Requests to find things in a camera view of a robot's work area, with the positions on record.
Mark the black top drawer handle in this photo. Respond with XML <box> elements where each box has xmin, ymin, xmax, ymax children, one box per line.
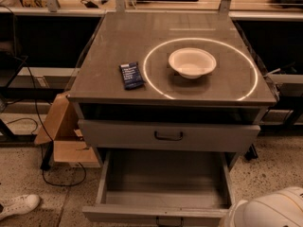
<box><xmin>153</xmin><ymin>131</ymin><xmax>184</xmax><ymax>141</ymax></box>

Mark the grey drawer cabinet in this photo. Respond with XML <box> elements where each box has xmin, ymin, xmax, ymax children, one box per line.
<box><xmin>67</xmin><ymin>10</ymin><xmax>278</xmax><ymax>172</ymax></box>

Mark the black drawer handle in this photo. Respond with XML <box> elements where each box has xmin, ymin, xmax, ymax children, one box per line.
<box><xmin>155</xmin><ymin>217</ymin><xmax>184</xmax><ymax>227</ymax></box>
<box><xmin>153</xmin><ymin>131</ymin><xmax>184</xmax><ymax>141</ymax></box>

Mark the grey drawer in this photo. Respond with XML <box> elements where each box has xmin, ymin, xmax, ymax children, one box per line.
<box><xmin>82</xmin><ymin>149</ymin><xmax>235</xmax><ymax>227</ymax></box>
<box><xmin>79</xmin><ymin>119</ymin><xmax>260</xmax><ymax>152</ymax></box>

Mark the grey top drawer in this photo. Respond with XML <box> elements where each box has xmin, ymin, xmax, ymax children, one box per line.
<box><xmin>79</xmin><ymin>119</ymin><xmax>260</xmax><ymax>152</ymax></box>

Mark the black floor cable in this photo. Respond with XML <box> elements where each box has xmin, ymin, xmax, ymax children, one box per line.
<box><xmin>0</xmin><ymin>3</ymin><xmax>87</xmax><ymax>187</ymax></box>

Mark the brown cardboard box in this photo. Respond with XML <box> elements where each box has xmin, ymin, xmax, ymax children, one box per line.
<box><xmin>34</xmin><ymin>93</ymin><xmax>100</xmax><ymax>167</ymax></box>

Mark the black middle drawer handle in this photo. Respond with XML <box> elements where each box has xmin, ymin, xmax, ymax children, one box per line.
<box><xmin>155</xmin><ymin>217</ymin><xmax>184</xmax><ymax>227</ymax></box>

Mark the white paper bowl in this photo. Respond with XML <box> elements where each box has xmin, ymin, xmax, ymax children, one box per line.
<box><xmin>169</xmin><ymin>47</ymin><xmax>217</xmax><ymax>79</ymax></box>

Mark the white sneaker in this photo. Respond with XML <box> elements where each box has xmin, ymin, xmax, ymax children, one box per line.
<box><xmin>0</xmin><ymin>194</ymin><xmax>41</xmax><ymax>220</ymax></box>

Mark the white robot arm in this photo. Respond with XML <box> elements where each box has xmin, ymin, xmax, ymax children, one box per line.
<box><xmin>218</xmin><ymin>186</ymin><xmax>303</xmax><ymax>227</ymax></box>

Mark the background workbench with clutter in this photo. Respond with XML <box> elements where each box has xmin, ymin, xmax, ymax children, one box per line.
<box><xmin>0</xmin><ymin>0</ymin><xmax>303</xmax><ymax>21</ymax></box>

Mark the dark blue snack bar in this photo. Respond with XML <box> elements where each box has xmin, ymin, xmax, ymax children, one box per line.
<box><xmin>119</xmin><ymin>61</ymin><xmax>145</xmax><ymax>90</ymax></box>

